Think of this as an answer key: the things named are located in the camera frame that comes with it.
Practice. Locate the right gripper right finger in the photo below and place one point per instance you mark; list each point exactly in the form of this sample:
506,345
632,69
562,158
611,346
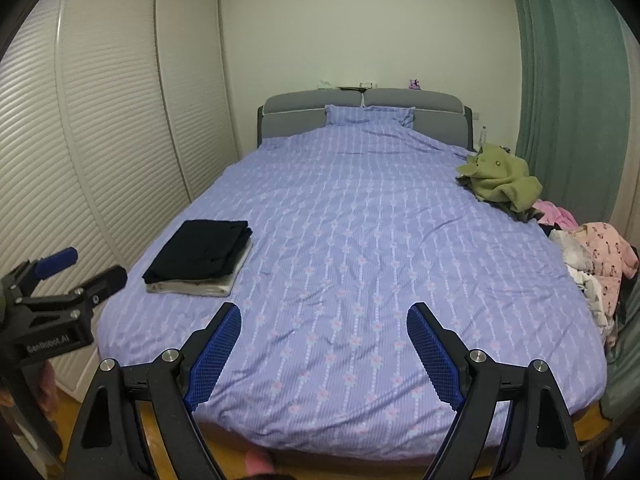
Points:
538,441

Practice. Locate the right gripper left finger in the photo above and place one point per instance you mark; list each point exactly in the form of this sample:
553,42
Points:
108,441

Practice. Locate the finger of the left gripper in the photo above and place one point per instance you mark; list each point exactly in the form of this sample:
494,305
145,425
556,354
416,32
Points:
100,287
54,264

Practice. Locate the black pants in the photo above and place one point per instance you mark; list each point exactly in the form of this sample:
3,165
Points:
200,250

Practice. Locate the folded cream cloth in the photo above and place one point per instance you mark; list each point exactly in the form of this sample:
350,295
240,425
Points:
212,287

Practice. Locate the pink slipper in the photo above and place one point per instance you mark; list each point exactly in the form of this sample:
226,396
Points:
258,462

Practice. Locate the white louvered wardrobe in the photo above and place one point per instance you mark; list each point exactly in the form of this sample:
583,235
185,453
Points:
114,118

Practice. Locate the white grey garment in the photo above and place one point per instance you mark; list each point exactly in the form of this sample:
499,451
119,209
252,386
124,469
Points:
582,269

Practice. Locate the pink patterned jacket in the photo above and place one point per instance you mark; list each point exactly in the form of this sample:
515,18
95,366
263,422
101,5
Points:
613,259

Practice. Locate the pink garment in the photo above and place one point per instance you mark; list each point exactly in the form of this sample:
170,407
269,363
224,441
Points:
552,215

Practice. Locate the purple floral bed cover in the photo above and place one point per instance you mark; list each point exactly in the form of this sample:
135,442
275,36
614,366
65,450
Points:
351,227

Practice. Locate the beige curtain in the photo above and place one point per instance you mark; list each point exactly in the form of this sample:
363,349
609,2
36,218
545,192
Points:
625,216

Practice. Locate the olive green sweater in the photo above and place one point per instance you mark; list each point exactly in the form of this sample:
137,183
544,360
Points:
502,180

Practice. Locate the purple floral pillow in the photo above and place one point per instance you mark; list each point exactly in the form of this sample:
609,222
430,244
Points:
349,115

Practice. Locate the clear water bottle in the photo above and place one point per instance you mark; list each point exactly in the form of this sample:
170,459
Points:
483,135

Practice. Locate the green curtain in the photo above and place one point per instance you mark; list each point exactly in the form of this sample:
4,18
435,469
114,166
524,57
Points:
575,102

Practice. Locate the grey upholstered headboard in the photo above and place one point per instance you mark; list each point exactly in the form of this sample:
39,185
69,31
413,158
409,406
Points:
435,114

